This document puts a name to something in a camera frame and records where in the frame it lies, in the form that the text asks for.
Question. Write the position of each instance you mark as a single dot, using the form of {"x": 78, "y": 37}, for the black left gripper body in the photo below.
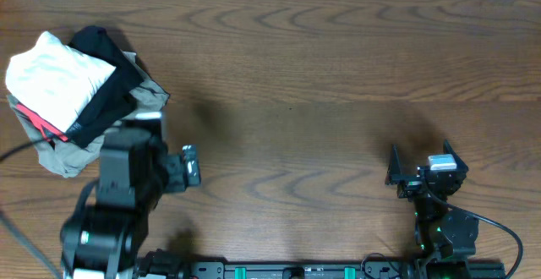
{"x": 138, "y": 128}

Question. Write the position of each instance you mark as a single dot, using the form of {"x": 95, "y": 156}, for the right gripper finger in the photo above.
{"x": 394, "y": 172}
{"x": 461, "y": 166}

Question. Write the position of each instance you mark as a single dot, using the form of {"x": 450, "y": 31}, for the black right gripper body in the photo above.
{"x": 410, "y": 189}

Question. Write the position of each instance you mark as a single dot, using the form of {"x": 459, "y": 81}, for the white printed t-shirt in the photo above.
{"x": 56, "y": 81}

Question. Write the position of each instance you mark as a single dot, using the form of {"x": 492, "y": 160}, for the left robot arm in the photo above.
{"x": 111, "y": 219}

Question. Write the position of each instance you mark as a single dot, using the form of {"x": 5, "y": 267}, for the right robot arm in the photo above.
{"x": 445, "y": 235}

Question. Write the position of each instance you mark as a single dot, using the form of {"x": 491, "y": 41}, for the black folded garment red trim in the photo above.
{"x": 110, "y": 103}

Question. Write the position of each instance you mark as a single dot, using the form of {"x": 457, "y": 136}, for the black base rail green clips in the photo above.
{"x": 162, "y": 264}

